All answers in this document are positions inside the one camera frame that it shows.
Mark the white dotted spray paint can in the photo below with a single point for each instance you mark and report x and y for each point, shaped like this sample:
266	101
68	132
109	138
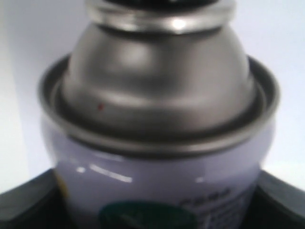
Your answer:
158	119

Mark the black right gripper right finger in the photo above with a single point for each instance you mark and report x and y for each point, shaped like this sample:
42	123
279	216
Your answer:
276	205

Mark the white paper sheet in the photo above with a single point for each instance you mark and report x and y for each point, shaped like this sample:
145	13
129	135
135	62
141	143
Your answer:
35	33

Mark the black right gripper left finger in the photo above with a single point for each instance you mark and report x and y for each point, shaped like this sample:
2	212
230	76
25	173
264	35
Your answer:
36	204

